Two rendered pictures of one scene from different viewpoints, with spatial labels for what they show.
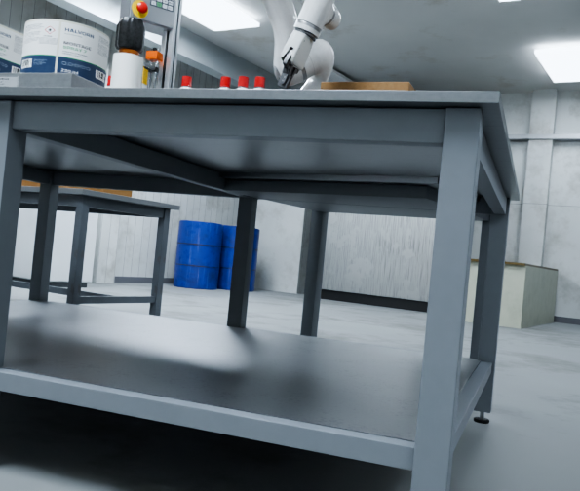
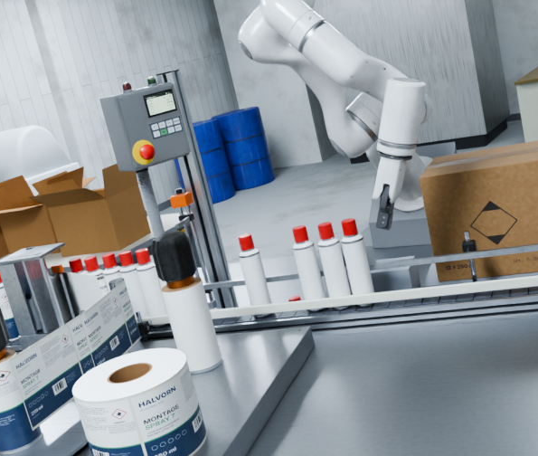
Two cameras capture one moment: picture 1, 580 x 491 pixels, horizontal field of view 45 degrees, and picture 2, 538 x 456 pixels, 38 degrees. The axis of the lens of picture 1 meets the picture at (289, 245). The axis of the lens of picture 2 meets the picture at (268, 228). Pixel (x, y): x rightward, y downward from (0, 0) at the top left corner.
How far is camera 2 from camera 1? 1.10 m
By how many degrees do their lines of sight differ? 14
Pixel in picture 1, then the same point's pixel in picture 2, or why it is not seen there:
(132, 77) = (199, 317)
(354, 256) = not seen: hidden behind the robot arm
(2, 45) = (33, 375)
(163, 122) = not seen: outside the picture
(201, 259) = (207, 169)
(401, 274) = (440, 111)
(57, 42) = (135, 426)
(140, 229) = not seen: hidden behind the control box
